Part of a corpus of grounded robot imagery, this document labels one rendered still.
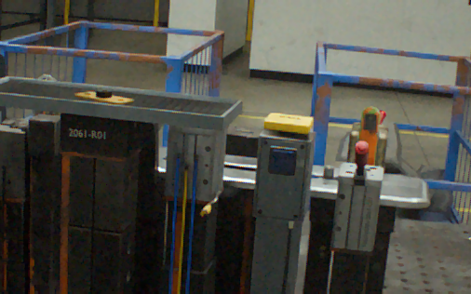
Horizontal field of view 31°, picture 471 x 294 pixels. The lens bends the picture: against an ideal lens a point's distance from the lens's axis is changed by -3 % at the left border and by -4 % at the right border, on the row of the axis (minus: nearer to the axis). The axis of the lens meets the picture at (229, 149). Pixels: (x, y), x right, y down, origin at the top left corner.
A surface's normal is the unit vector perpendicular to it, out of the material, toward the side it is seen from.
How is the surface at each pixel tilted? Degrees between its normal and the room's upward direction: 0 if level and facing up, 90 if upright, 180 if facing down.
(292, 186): 90
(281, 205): 90
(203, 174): 90
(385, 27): 90
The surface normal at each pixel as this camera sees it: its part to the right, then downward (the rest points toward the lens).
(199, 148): -0.19, 0.21
